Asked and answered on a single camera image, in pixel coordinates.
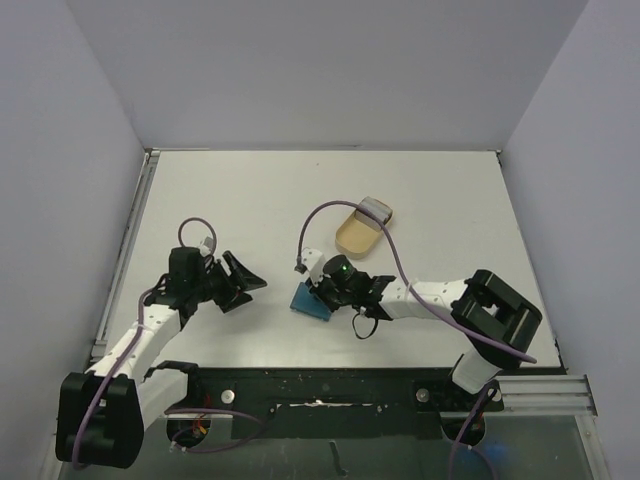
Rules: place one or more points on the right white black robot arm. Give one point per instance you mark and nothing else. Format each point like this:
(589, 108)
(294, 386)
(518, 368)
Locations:
(499, 322)

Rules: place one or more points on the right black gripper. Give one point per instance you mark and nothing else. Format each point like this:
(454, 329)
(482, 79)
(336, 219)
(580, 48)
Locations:
(326, 295)

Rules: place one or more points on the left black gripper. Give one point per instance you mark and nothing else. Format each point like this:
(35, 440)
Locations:
(240, 277)

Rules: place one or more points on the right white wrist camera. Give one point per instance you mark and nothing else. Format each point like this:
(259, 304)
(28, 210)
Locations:
(311, 262)

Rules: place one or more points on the right aluminium rail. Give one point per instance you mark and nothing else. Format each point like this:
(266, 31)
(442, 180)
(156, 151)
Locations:
(546, 395)

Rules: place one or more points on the tan oval wooden tray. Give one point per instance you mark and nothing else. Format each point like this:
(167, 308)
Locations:
(355, 239)

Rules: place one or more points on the left aluminium rail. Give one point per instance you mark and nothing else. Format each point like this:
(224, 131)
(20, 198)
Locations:
(147, 173)

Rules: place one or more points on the stack of cards in tray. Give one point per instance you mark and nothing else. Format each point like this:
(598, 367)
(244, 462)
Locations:
(372, 212)

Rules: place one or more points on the blue card holder wallet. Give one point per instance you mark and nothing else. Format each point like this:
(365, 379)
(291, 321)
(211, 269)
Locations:
(307, 303)

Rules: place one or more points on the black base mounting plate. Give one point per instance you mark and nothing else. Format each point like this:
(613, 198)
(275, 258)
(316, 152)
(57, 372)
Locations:
(332, 403)

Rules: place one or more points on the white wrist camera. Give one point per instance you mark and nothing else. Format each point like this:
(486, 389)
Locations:
(207, 246)
(311, 262)

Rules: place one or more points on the aluminium rail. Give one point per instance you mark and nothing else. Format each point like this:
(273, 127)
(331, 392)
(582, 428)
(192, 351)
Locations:
(147, 173)
(546, 395)

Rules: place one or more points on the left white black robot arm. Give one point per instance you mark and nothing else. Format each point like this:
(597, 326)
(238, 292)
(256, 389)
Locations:
(103, 413)

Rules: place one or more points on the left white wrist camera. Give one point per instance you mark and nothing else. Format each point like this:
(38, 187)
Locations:
(207, 246)

